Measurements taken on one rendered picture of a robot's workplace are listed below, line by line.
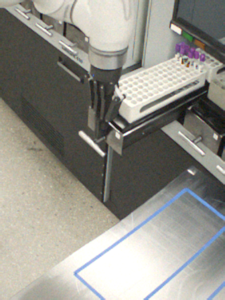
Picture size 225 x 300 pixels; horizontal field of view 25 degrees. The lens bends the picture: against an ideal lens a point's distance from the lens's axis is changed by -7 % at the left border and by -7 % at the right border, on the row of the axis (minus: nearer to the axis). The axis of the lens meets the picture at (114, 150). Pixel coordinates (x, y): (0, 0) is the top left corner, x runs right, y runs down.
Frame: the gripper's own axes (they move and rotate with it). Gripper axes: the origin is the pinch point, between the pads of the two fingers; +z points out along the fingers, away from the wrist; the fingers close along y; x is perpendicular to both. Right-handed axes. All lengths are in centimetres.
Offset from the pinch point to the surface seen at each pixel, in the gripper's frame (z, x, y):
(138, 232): -1.8, 15.4, -31.1
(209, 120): -2.1, -23.4, -16.1
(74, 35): 1.6, -22.6, 42.1
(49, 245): 80, 2, 23
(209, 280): -2, 12, -50
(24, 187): 80, -7, 54
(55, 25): 3, -23, 54
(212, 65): -6.6, -39.1, -3.1
